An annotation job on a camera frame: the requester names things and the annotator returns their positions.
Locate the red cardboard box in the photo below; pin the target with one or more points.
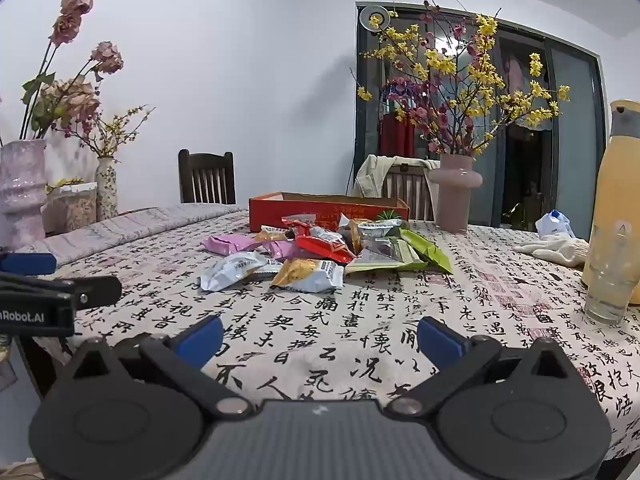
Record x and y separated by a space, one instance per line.
325 210

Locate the pale green snack packet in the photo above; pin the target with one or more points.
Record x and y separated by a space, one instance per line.
385 257

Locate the clear lidded container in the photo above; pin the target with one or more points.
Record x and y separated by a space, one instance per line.
70 207

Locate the yellow blossom sprig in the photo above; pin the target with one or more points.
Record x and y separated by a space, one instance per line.
117 130

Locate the pink flanged vase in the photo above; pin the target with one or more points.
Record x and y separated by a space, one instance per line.
452 195

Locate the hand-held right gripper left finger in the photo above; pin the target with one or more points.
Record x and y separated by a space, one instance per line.
202 341

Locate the printed calligraphy tablecloth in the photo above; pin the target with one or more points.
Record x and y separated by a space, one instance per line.
350 320

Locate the yellow white snack packet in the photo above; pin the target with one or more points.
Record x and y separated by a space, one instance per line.
305 272

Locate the silver snack packet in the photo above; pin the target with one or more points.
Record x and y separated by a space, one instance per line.
375 230

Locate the small orange snack packet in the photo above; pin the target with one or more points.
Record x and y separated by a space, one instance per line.
272 234

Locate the red hanging garment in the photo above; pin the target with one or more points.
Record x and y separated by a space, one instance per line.
395 135

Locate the white cloth glove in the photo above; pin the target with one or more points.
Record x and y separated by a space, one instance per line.
555 250

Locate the round lamp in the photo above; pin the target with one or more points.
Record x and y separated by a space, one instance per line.
374 17

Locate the yellow and pink flowering branches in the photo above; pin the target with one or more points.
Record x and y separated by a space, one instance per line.
450 85

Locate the pink snack packet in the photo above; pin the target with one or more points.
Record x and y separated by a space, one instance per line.
280 250
230 244

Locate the tall mottled pink vase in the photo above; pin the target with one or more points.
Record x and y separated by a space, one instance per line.
22 190

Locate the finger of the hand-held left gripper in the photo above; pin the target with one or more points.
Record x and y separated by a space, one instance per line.
97 291
27 264

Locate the blue white plastic bag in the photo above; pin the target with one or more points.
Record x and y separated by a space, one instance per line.
555 222

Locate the slatted wooden chair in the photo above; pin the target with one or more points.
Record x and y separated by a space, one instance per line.
405 190

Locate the dark wooden chair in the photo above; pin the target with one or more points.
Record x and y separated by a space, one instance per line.
207 180

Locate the yellow drink bottle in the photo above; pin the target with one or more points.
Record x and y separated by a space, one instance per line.
617 200

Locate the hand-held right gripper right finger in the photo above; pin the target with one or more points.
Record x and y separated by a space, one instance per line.
440 344

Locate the chair with beige jacket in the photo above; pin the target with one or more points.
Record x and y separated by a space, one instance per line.
372 175

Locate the clear drinking glass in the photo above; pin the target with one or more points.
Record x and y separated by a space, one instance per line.
607 290

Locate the brown round cookie packet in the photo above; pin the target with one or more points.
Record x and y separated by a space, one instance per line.
352 237

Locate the dried rose bouquet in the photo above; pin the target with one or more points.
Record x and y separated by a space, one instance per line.
75 90

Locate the small floral vase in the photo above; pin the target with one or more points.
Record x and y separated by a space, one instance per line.
106 190

